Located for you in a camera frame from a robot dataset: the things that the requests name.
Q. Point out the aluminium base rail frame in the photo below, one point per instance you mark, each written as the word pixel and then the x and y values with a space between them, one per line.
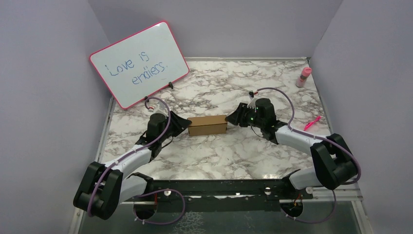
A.
pixel 214 88

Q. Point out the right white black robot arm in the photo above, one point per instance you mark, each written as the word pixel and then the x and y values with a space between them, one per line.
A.
pixel 332 166

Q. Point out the pink framed whiteboard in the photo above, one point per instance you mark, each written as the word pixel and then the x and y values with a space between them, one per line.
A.
pixel 141 64

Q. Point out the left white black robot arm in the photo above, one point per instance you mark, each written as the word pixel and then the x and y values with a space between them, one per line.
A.
pixel 105 185

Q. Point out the pink marker pen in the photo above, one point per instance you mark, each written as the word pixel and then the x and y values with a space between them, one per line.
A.
pixel 309 124

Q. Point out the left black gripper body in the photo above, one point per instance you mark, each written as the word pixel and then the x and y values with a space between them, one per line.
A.
pixel 168 134

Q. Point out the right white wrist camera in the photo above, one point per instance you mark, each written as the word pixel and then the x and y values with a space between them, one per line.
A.
pixel 252 103

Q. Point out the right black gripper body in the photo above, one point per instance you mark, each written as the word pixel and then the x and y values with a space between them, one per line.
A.
pixel 252 119

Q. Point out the brown cardboard box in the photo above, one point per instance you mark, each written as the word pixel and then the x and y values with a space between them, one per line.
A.
pixel 207 125

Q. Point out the pink glitter bottle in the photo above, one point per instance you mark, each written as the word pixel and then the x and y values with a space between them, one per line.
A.
pixel 301 80

